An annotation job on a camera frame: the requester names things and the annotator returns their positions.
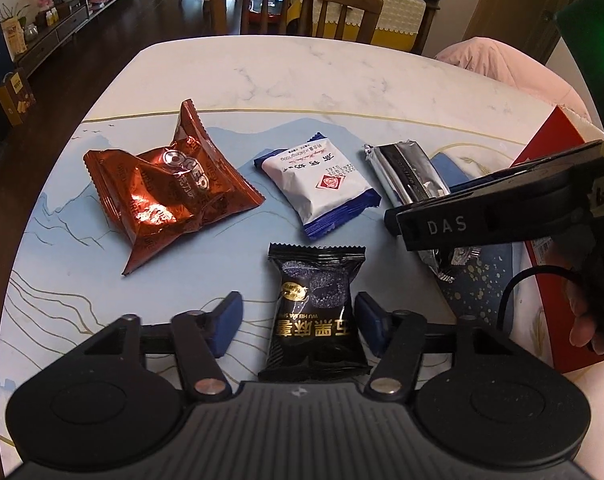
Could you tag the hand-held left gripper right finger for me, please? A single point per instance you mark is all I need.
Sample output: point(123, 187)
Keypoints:
point(373, 325)

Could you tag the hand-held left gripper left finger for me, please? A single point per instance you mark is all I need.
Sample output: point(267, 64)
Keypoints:
point(227, 320)

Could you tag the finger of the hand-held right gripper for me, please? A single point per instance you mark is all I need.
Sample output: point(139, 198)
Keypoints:
point(432, 202)

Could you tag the silver foil snack packet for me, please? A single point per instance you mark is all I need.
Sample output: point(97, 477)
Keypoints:
point(407, 170)

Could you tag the black snack packet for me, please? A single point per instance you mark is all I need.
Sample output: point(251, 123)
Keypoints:
point(314, 310)

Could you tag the red cardboard box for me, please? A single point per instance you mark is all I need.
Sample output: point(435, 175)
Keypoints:
point(547, 280)

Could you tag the person's right hand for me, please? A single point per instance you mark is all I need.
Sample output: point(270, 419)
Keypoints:
point(582, 315)

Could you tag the white and blue snack packet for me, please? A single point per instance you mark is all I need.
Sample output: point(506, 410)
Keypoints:
point(317, 185)

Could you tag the red Oreo packet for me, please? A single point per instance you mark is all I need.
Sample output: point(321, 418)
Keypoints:
point(167, 195)

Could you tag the sofa with yellow white cover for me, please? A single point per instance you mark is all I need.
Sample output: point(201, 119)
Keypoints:
point(382, 15)

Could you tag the wooden door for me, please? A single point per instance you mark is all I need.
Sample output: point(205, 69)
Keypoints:
point(522, 0)

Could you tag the brown paper bag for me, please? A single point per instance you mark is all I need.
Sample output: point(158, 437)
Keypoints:
point(16, 97)

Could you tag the dark wooden media cabinet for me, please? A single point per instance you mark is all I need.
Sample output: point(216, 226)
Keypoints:
point(67, 25)

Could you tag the tan paper bag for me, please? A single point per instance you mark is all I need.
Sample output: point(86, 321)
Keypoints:
point(13, 37)

